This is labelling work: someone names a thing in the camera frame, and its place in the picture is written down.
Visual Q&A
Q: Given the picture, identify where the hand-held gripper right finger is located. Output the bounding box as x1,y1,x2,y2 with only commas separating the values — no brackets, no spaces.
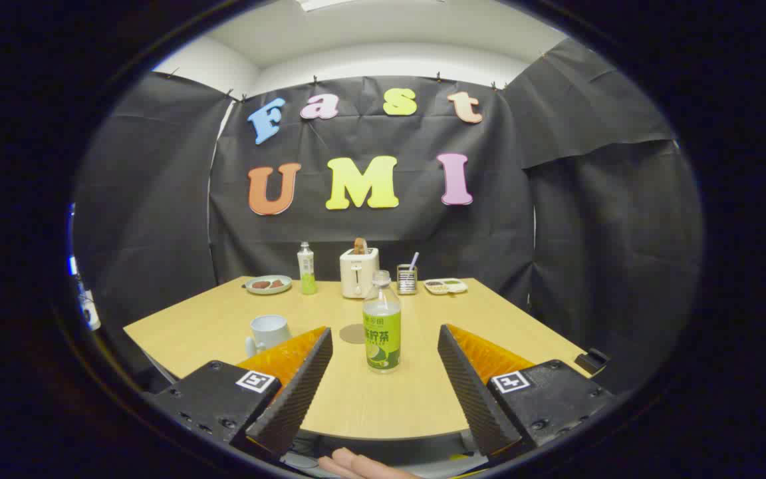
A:
438,324,616,458

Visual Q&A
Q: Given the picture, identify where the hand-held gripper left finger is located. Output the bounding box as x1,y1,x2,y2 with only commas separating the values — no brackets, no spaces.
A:
146,326,334,461

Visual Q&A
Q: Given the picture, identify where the pale blue ceramic cup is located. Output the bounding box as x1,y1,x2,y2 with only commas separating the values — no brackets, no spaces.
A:
245,315,293,359

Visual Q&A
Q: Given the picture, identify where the green label juice bottle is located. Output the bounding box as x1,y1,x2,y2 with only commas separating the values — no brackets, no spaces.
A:
363,270,402,374

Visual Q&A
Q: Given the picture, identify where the small white green bottle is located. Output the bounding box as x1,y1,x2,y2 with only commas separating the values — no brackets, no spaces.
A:
297,241,317,295

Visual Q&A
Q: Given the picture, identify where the wooden table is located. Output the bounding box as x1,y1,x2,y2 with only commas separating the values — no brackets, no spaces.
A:
122,276,591,441

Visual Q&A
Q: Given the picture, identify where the white divided tray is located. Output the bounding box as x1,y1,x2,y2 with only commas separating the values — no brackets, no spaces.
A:
423,278,469,295

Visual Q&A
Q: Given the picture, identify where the pale green plate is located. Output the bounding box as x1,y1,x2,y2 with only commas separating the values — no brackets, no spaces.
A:
245,275,293,295

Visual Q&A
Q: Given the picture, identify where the small black clamp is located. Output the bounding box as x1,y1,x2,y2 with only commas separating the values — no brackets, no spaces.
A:
574,347,611,375

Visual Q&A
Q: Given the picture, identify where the cream toaster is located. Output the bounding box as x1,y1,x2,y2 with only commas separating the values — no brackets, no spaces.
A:
339,247,380,299

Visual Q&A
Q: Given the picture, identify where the black backdrop cloth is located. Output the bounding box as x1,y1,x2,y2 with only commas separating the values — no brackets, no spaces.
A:
72,37,704,400

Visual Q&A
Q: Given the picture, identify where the white object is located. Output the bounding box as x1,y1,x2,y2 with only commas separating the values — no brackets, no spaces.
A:
77,273,102,331

